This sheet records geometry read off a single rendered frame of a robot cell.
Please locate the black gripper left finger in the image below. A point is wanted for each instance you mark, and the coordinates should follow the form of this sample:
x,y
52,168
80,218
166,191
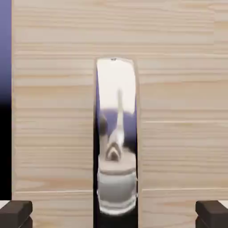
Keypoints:
x,y
15,212

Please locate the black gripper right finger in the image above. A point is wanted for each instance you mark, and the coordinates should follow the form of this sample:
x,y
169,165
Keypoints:
x,y
212,212

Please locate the light wood cabinet door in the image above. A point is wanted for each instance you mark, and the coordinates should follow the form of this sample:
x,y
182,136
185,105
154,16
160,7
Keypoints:
x,y
53,106

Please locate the light wood cabinet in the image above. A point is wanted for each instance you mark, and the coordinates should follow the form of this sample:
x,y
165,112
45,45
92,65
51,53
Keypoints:
x,y
220,89

